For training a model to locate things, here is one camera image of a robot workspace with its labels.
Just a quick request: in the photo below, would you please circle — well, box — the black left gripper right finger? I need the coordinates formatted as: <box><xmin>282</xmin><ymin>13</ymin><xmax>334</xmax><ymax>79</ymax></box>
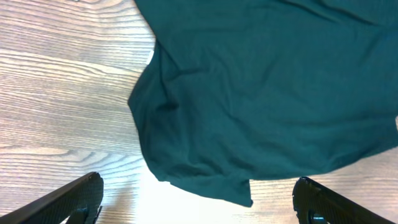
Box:
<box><xmin>292</xmin><ymin>177</ymin><xmax>394</xmax><ymax>224</ymax></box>

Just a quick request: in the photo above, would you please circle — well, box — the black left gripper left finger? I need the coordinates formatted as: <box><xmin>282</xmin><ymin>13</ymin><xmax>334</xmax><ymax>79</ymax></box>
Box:
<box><xmin>1</xmin><ymin>172</ymin><xmax>104</xmax><ymax>224</ymax></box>

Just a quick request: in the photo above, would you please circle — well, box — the black t-shirt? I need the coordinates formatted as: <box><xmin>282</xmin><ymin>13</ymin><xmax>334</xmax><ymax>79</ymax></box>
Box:
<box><xmin>128</xmin><ymin>0</ymin><xmax>397</xmax><ymax>207</ymax></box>

